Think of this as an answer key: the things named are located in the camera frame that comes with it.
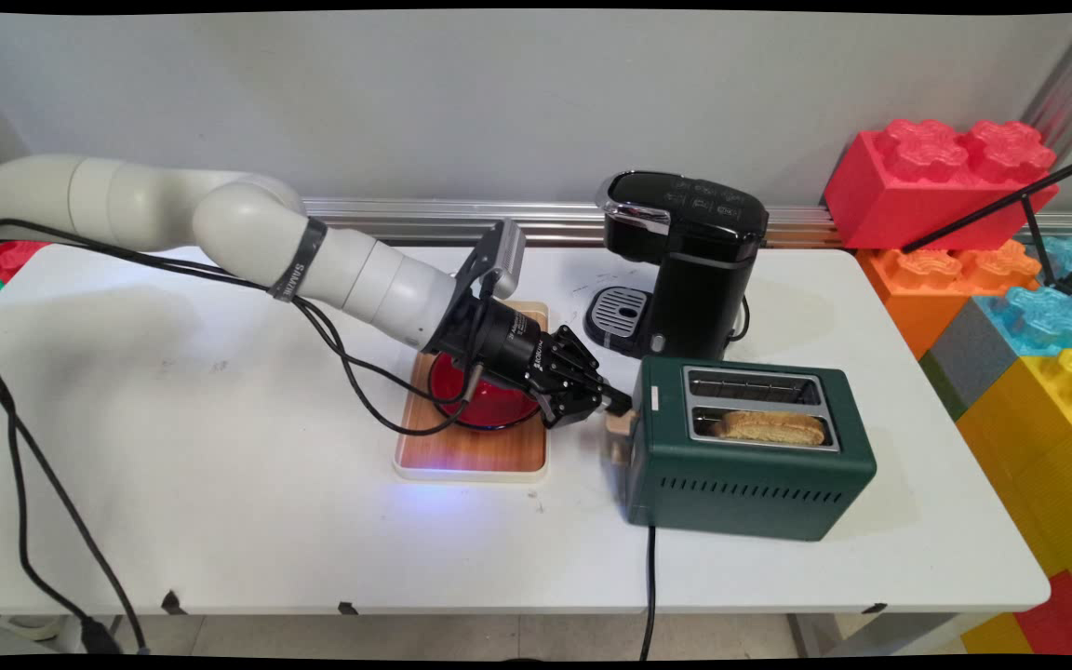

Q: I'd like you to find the large grey toy brick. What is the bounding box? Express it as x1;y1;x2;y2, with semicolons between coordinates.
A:
919;298;1021;422

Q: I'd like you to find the large blue toy brick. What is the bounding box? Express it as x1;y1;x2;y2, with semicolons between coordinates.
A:
973;284;1072;356
1025;234;1072;295

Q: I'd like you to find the grey velcro strap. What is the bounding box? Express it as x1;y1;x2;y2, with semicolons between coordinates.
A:
268;219;328;303

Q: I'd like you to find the black toaster power cable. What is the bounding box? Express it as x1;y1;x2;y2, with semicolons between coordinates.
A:
638;526;659;662

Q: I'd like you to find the thin black camera cable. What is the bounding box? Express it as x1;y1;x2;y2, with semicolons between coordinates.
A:
0;219;489;437

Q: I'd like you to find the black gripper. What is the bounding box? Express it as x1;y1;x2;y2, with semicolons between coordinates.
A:
434;296;636;431

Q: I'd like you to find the toasted bread slice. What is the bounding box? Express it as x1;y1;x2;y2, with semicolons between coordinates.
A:
713;410;827;447

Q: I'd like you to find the vertical aluminium profile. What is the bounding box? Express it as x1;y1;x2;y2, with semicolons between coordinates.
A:
1020;14;1072;161

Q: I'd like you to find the red round plate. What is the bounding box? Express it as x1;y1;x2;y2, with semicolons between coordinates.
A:
429;352;544;432

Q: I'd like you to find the large red toy brick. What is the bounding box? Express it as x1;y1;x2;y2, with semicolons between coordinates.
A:
823;119;1060;250

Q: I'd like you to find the large yellow toy brick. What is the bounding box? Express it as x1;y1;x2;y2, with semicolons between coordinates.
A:
955;349;1072;626

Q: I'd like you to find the black coffee machine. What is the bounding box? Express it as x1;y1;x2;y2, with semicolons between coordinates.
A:
584;170;770;362

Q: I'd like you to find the large orange toy brick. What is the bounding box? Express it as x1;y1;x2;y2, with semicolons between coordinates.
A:
857;240;1044;359

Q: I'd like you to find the thick black hanging cable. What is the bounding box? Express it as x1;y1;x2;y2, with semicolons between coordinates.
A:
0;321;151;654

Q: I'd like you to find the green two-slot toaster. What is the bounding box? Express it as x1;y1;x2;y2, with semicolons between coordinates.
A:
605;355;878;543

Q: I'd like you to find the wooden tray with white rim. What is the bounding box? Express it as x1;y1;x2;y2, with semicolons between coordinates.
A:
394;300;551;483

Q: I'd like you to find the horizontal aluminium rail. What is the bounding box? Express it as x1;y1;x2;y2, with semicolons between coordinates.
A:
299;197;1072;250

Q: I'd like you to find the small red toy brick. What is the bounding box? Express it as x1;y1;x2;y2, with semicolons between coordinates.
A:
0;240;53;286

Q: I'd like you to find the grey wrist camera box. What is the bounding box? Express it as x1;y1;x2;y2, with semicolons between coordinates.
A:
452;221;528;301

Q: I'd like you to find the black tripod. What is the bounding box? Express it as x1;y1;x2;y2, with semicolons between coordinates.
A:
901;149;1072;302

